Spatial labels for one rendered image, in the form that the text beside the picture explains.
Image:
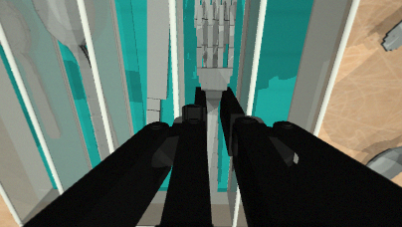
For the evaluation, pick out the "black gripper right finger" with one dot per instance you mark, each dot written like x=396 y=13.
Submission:
x=327 y=188

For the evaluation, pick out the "grey cutlery tray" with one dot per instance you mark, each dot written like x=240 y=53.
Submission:
x=286 y=57

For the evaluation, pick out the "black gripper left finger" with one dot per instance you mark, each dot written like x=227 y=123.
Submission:
x=119 y=189

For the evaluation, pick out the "grey metal fork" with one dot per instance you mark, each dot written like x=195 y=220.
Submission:
x=213 y=81
x=215 y=28
x=234 y=2

